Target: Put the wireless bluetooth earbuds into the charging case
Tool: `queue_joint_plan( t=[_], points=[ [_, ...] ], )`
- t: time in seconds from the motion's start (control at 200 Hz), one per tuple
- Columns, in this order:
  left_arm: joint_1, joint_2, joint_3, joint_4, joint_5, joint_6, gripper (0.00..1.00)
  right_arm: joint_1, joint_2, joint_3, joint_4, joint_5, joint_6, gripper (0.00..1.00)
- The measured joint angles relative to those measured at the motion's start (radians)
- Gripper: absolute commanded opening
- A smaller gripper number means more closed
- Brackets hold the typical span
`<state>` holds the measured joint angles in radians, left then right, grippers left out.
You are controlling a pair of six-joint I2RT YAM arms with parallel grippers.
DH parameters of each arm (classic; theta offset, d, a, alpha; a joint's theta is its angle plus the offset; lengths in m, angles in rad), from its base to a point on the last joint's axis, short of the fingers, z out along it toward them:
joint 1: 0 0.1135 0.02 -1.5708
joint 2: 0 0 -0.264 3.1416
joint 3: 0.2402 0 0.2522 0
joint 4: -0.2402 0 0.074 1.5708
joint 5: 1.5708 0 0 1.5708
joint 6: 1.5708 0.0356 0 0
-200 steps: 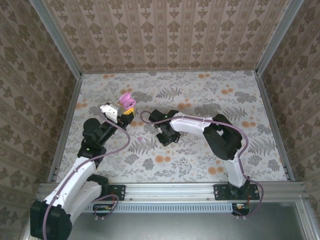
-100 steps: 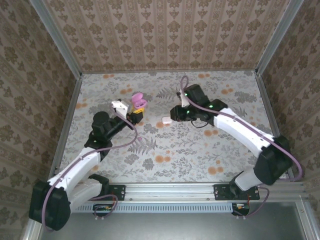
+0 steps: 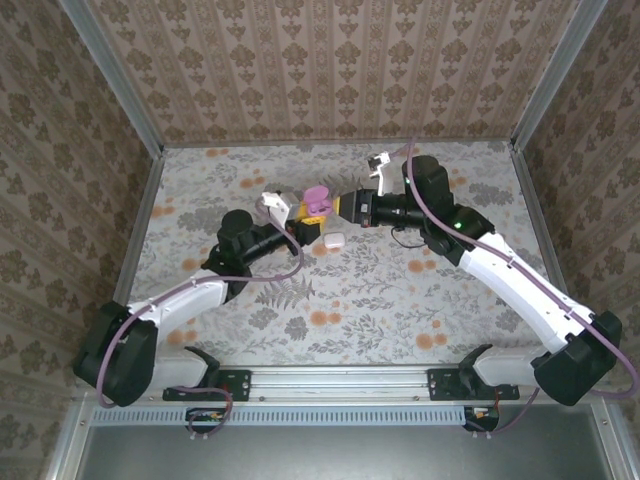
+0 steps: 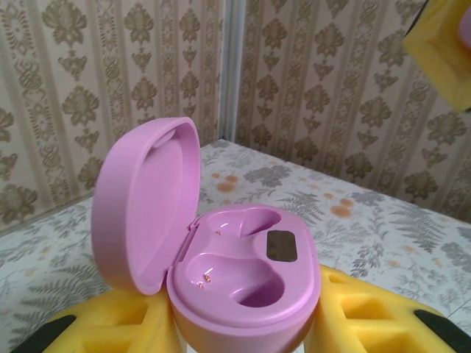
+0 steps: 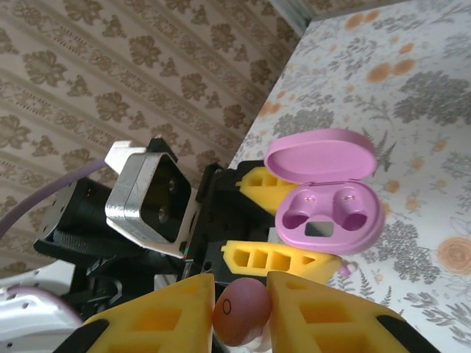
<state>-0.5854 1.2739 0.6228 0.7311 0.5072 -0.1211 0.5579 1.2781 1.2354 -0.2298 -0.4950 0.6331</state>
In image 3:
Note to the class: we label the pink oval charging case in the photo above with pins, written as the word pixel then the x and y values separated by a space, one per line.
pixel 316 197

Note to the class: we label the white charging case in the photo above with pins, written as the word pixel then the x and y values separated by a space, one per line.
pixel 334 240

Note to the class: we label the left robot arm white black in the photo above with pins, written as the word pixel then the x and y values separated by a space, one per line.
pixel 185 300

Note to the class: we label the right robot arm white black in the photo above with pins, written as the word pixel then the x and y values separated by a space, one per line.
pixel 525 290

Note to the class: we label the floral table cloth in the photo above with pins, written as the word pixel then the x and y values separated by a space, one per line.
pixel 350 325

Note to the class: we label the grey metal panel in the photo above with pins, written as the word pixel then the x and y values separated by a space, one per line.
pixel 350 455

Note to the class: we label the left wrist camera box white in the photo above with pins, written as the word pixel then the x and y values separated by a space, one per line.
pixel 280 202

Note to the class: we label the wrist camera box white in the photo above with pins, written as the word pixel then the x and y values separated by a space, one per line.
pixel 280 202
pixel 384 180

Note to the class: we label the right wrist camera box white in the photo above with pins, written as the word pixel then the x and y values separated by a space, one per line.
pixel 384 180

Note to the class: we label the aluminium side rail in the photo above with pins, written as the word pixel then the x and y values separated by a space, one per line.
pixel 530 200
pixel 146 200

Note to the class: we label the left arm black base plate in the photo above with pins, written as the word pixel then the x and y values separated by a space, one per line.
pixel 240 385

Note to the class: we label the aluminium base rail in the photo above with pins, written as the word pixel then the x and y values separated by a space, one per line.
pixel 340 382

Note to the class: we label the aluminium frame post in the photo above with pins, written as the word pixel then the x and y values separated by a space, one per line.
pixel 114 75
pixel 555 75

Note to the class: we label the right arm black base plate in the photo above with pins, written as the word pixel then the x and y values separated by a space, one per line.
pixel 440 385

